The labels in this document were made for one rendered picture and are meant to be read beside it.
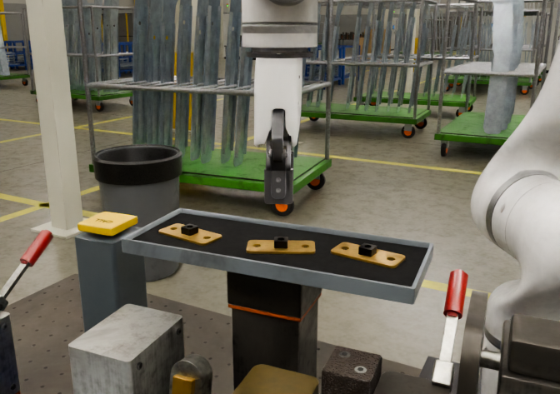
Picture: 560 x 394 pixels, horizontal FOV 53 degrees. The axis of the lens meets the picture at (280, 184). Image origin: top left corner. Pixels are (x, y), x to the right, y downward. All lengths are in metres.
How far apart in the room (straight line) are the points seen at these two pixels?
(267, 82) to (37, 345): 1.04
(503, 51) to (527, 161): 5.83
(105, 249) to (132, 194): 2.37
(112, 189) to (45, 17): 1.39
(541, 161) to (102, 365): 0.60
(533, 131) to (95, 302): 0.64
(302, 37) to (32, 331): 1.14
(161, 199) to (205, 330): 1.84
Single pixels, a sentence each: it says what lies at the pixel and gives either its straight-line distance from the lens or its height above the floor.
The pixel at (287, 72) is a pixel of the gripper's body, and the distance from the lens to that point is 0.61.
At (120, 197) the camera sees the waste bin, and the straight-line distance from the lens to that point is 3.21.
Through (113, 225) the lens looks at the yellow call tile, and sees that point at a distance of 0.81.
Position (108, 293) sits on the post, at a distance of 0.84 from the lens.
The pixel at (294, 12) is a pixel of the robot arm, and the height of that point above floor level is 1.44.
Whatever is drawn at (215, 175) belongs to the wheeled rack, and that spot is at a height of 0.28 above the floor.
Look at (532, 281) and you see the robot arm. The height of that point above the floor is 1.12.
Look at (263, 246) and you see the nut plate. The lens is 0.70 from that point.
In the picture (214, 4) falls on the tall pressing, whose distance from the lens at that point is 4.77.
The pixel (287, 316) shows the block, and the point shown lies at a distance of 0.70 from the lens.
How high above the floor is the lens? 1.42
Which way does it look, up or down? 16 degrees down
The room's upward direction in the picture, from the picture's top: straight up
